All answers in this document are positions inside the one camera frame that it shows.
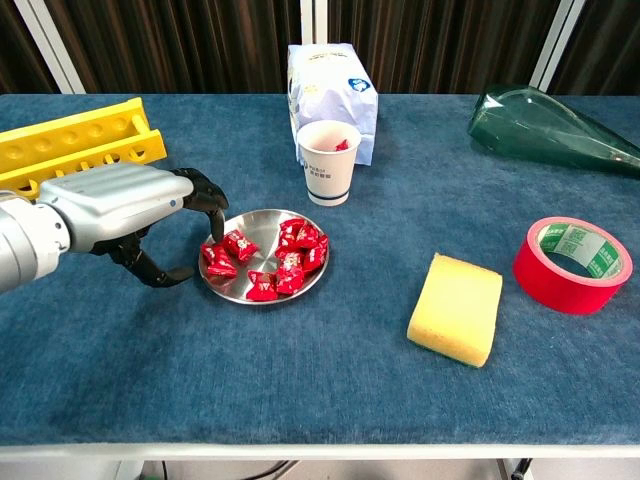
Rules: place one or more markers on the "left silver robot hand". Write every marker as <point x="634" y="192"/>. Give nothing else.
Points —
<point x="115" y="200"/>

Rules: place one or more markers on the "red candy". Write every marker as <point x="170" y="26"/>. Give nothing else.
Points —
<point x="262" y="286"/>
<point x="217" y="260"/>
<point x="342" y="145"/>
<point x="291" y="226"/>
<point x="290" y="259"/>
<point x="306" y="237"/>
<point x="240" y="244"/>
<point x="290" y="281"/>
<point x="314" y="257"/>

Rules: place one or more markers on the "round steel plate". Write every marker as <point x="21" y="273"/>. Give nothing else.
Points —
<point x="260" y="225"/>

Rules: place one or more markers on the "white paper cup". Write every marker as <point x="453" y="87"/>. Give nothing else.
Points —
<point x="327" y="170"/>

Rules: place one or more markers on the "yellow plastic tube rack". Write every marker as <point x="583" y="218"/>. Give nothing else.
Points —
<point x="152" y="145"/>

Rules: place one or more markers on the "blue table cloth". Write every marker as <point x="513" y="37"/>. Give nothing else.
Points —
<point x="200" y="360"/>

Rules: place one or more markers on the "white blue paper bag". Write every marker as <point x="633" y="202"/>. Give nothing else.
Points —
<point x="330" y="85"/>

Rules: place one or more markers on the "yellow sponge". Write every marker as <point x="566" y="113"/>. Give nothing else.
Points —
<point x="455" y="310"/>

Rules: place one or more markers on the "green spray bottle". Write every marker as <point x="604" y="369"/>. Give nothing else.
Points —
<point x="525" y="125"/>

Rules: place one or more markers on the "red tape roll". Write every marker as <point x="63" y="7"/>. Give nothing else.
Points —
<point x="550" y="290"/>

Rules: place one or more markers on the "white aluminium post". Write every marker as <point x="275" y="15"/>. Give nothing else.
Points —
<point x="314" y="22"/>
<point x="50" y="50"/>
<point x="560" y="45"/>

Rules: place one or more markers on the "white table frame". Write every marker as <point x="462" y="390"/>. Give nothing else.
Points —
<point x="320" y="451"/>

